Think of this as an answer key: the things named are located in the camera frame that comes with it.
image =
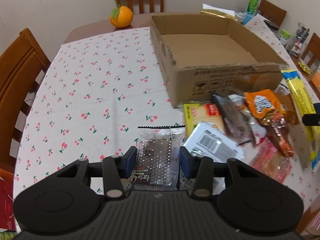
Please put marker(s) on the white barcode snack pouch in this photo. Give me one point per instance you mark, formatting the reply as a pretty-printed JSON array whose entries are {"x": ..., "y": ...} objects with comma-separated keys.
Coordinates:
[{"x": 206, "y": 141}]

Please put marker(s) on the yellow cracker box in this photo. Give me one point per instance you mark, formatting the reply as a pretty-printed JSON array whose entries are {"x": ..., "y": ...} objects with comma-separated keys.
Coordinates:
[{"x": 206, "y": 112}]

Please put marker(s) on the red box at left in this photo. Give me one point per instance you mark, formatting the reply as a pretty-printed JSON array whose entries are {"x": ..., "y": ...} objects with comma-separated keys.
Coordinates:
[{"x": 6, "y": 202}]

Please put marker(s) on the pink red snack packet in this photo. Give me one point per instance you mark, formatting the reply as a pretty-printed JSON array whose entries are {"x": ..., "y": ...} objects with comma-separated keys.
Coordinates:
[{"x": 271, "y": 162}]

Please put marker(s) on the wooden chair left side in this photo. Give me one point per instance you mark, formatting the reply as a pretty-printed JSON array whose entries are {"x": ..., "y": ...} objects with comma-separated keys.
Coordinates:
[{"x": 21, "y": 63}]

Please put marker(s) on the orange brown spicy snack bag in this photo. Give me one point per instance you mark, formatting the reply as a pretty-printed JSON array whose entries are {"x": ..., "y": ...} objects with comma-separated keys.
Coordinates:
[{"x": 276, "y": 112}]

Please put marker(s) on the clear glass jar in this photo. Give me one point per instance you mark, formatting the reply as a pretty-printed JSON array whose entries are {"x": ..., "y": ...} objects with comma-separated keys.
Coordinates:
[{"x": 296, "y": 42}]

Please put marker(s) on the wooden chair right near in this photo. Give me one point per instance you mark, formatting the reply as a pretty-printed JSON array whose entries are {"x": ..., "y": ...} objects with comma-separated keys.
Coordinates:
[{"x": 314, "y": 47}]

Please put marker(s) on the yellow blue snack bag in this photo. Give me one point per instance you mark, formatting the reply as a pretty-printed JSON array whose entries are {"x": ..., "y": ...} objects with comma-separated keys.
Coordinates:
[{"x": 307, "y": 111}]

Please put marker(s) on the cherry print tablecloth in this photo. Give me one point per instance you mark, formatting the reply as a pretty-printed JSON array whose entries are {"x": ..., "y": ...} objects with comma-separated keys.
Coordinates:
[{"x": 96, "y": 94}]

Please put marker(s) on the green white carton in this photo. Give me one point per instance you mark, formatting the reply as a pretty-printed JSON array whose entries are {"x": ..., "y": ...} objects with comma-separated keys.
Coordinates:
[{"x": 251, "y": 11}]

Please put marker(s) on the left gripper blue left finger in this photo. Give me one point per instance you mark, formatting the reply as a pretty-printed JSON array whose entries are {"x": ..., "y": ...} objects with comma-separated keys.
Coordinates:
[{"x": 114, "y": 169}]

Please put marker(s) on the wooden chair right far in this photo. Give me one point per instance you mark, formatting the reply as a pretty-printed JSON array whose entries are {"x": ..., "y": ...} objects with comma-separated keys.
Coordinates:
[{"x": 272, "y": 12}]

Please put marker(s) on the silver perforated snack packet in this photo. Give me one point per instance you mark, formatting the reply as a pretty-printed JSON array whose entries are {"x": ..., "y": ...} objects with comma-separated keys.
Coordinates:
[{"x": 157, "y": 165}]

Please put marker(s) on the open cardboard box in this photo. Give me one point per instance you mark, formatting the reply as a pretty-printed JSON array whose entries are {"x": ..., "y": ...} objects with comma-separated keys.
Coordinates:
[{"x": 200, "y": 55}]

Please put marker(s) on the gold foil candies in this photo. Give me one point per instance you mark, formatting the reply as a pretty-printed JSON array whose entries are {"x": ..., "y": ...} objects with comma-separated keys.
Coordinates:
[{"x": 304, "y": 67}]

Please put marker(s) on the orange fruit with leaf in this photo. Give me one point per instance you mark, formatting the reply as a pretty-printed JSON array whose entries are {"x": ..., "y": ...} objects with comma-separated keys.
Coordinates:
[{"x": 121, "y": 16}]

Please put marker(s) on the gold tissue pack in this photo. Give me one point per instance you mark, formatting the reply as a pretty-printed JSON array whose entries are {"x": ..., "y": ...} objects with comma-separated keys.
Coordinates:
[{"x": 218, "y": 12}]

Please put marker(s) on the green lid jar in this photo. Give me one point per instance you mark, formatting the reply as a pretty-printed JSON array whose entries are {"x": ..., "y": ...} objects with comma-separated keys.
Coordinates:
[{"x": 284, "y": 37}]

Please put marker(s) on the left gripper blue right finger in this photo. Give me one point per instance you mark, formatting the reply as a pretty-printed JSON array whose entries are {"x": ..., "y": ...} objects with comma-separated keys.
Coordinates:
[{"x": 200, "y": 169}]

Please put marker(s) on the dark brown snack packet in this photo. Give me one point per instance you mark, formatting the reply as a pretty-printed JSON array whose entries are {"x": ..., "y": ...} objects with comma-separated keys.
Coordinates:
[{"x": 235, "y": 121}]

